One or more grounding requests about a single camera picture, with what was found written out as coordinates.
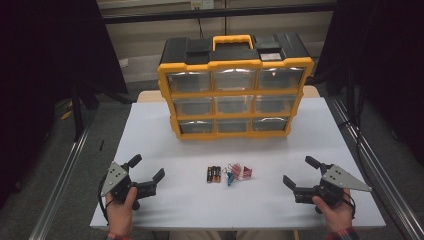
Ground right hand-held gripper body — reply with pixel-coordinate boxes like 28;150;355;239
293;163;373;206

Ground pink binder clip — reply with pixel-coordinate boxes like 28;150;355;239
228;162;244;181

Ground grid of clear drawers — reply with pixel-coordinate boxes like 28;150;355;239
165;67;305;135

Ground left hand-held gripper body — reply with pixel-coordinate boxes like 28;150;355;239
100;161;158;212

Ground person's right hand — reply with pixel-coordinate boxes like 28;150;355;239
312;189;354;233

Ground yellow black drawer organizer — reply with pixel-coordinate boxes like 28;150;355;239
157;32;315;141

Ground black horizontal bar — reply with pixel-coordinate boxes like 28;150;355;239
99;2;338;25

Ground yellow floor object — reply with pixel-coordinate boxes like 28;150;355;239
59;100;73;121

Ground black curtain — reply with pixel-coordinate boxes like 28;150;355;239
314;0;424;166
0;0;129;209

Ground black floor cables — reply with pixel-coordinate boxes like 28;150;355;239
337;96;365;162

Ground metal floor rail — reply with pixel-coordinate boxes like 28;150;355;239
328;96;424;240
28;128;91;240

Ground black hanging cable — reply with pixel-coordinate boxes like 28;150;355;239
196;8;205;40

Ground white wall outlet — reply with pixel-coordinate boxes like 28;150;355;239
190;0;215;10

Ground person's left hand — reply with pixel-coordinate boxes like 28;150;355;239
105;187;138;236

